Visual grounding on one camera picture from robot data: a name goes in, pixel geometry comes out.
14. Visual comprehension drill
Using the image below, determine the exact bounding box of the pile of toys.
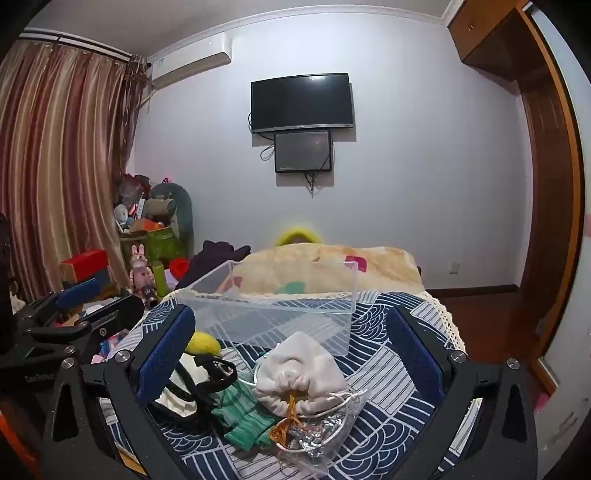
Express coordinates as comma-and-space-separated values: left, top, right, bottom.
114, 173, 154, 232

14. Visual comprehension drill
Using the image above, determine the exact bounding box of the beige printed blanket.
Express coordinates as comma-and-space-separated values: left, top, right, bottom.
231, 242, 423, 296

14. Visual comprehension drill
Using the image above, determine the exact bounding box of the wall-mounted black television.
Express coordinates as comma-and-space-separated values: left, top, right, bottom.
250, 73, 355, 134

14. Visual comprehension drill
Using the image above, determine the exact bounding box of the dark purple clothing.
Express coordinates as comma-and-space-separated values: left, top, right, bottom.
175, 240, 252, 291

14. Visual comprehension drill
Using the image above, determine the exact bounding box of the white bag with black trim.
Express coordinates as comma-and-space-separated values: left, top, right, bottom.
152, 353, 238, 423

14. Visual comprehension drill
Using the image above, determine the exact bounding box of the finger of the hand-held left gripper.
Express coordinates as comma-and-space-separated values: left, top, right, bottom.
14, 278, 101, 325
23, 295, 146, 354

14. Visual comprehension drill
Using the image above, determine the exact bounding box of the green cardboard box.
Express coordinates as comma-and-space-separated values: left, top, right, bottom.
121, 226, 188, 274

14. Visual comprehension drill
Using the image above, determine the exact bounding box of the green plush cushion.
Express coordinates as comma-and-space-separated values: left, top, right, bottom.
150, 182, 195, 259

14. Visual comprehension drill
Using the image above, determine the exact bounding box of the small black monitor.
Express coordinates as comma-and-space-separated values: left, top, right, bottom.
274, 130, 333, 174

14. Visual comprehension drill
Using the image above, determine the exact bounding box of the blue white patterned cloth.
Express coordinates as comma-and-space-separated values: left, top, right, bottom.
99, 291, 476, 480

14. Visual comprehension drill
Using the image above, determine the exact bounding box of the yellow-green felt ball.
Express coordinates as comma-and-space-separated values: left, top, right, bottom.
191, 330, 222, 356

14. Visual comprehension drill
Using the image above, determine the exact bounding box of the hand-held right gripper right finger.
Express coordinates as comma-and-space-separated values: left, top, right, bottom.
385, 305, 540, 480

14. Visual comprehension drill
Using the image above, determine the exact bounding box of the yellow plush toy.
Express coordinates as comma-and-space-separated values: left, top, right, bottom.
274, 226, 322, 246

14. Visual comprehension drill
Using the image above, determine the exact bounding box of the brown wooden wardrobe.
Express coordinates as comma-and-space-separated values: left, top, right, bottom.
448, 0, 583, 398

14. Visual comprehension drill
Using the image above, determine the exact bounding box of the white drawstring pouch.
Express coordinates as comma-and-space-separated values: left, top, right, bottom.
252, 331, 349, 418

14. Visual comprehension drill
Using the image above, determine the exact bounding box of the white air conditioner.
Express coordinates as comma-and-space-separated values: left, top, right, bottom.
148, 32, 232, 88

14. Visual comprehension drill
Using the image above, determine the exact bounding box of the brown striped curtain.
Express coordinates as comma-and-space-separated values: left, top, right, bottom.
0, 39, 149, 305

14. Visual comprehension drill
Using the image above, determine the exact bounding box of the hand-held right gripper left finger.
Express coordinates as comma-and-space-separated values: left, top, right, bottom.
41, 305, 197, 480

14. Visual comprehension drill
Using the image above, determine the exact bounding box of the green knitted cloth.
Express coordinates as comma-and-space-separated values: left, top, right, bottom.
212, 383, 282, 450

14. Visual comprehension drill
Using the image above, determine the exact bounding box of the pink rabbit toy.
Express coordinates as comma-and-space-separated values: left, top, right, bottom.
129, 244, 156, 294

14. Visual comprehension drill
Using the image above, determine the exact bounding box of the white curtain rail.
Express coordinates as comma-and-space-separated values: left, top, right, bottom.
21, 28, 148, 63

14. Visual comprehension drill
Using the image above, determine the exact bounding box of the sheer organza gift bag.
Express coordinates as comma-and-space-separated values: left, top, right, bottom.
272, 388, 370, 472

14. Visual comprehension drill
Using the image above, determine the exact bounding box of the clear plastic storage box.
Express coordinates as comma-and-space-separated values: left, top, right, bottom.
175, 260, 360, 358

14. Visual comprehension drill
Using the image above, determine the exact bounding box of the red box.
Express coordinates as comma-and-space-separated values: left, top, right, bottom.
60, 249, 110, 282

